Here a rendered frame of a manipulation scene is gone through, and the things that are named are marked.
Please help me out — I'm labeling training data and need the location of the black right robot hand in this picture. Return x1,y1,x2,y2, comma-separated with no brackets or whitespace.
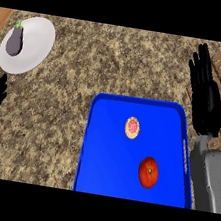
177,40,221,140

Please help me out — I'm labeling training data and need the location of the blue plastic tray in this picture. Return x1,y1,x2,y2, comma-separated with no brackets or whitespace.
71,89,209,210

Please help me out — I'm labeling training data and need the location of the purple eggplant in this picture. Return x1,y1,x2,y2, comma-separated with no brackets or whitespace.
4,19,27,58

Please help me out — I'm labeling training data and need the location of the white plate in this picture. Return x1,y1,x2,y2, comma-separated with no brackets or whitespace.
0,11,59,80

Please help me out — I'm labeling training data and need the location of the red tomato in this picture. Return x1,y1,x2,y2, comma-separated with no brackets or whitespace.
135,155,162,191

